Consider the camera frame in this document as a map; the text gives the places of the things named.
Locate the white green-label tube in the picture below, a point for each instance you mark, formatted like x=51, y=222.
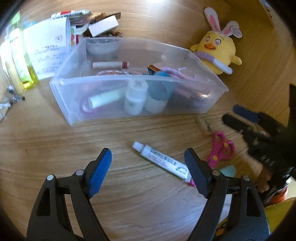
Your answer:
x=11, y=71

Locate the small white bottle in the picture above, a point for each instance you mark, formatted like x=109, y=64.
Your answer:
x=135, y=97

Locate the white ointment tube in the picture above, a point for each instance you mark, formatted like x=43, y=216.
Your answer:
x=161, y=160

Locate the printed beige eraser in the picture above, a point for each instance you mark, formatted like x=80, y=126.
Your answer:
x=204, y=124

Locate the pink scissors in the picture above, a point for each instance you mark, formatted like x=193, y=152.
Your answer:
x=219, y=150

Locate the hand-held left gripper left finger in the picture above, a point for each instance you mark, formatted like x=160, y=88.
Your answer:
x=99, y=172

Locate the small white cardboard box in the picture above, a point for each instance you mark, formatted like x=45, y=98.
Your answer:
x=103, y=25

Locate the red and white tube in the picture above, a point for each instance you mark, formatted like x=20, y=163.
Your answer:
x=69, y=14

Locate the teal flat piece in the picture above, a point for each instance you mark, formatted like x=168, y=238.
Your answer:
x=229, y=171

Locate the yellow bunny plush toy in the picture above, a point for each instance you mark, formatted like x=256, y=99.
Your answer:
x=217, y=51

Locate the glass bowl of stones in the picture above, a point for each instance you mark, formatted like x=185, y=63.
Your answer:
x=103, y=46

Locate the blue packet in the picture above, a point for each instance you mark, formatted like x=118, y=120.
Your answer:
x=161, y=73

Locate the metal clip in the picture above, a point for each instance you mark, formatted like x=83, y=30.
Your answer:
x=11, y=102

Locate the yellow oil spray bottle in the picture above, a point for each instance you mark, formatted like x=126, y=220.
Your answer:
x=22, y=62

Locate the yellow cloth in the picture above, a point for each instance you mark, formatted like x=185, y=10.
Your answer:
x=275, y=215

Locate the white lip balm red cap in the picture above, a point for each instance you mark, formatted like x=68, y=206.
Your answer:
x=108, y=64

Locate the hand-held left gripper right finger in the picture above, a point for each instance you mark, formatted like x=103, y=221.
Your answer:
x=196, y=172

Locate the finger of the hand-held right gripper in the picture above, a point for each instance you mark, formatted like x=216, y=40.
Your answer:
x=246, y=113
x=235, y=124

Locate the white printed paper box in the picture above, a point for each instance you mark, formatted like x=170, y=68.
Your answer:
x=46, y=46

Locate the person's right hand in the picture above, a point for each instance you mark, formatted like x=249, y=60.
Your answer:
x=263, y=182

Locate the pale green white tube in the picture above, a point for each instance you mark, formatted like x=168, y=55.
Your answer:
x=106, y=97

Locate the clear plastic storage box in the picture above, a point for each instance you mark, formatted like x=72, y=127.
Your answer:
x=76, y=76

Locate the orange object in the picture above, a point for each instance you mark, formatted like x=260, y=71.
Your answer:
x=281, y=194

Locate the teal and white silicone case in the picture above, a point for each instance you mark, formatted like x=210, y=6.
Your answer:
x=158, y=97

